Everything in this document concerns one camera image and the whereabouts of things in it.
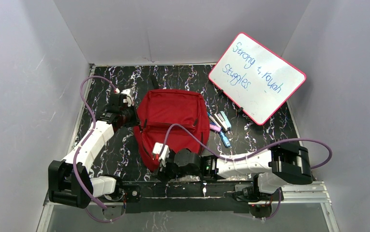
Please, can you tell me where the grey light-blue stapler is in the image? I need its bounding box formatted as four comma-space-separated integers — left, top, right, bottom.
214, 111, 231, 131

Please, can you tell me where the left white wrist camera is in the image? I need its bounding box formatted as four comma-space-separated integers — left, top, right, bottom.
114, 88, 134, 107

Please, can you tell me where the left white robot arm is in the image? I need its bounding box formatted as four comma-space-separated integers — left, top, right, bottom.
48, 89, 139, 209

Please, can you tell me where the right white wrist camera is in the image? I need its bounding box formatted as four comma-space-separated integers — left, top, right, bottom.
152, 143, 170, 167

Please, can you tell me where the red backpack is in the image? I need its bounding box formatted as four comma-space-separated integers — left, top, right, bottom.
133, 76, 210, 172

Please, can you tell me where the pink-framed whiteboard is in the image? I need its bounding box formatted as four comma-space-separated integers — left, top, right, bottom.
208, 32, 307, 125

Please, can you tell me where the pink highlighter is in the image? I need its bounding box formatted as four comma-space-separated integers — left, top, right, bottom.
209, 124, 222, 132

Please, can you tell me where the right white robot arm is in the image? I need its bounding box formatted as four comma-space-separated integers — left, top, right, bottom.
151, 143, 312, 200

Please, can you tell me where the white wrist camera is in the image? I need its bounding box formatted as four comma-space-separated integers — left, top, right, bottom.
114, 88, 134, 107
152, 143, 170, 167

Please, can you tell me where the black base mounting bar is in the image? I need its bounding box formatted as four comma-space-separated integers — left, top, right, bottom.
123, 181, 252, 214

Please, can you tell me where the small blue stapler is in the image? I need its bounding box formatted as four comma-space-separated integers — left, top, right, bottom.
219, 131, 231, 148

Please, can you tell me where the blue-capped white marker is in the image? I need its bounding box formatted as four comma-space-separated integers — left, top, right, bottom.
207, 112, 221, 127

